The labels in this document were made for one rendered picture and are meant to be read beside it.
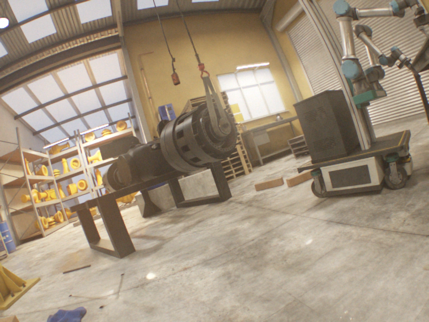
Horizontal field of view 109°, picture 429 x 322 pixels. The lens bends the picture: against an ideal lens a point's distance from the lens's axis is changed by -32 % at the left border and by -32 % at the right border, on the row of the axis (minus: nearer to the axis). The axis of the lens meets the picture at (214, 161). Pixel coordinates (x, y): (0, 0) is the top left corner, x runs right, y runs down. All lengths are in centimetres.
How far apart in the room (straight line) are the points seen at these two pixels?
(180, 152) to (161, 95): 498
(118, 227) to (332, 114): 211
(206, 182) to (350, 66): 367
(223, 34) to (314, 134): 702
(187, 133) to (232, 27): 734
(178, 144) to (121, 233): 103
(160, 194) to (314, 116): 333
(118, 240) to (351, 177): 208
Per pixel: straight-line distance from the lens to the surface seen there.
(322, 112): 181
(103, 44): 786
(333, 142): 181
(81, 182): 1026
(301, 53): 833
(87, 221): 327
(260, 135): 666
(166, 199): 442
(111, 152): 433
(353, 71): 153
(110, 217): 224
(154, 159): 255
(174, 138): 198
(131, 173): 284
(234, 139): 199
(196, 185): 449
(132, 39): 783
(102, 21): 793
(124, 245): 230
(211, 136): 186
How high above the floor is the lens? 62
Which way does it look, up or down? level
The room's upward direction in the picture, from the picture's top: 19 degrees counter-clockwise
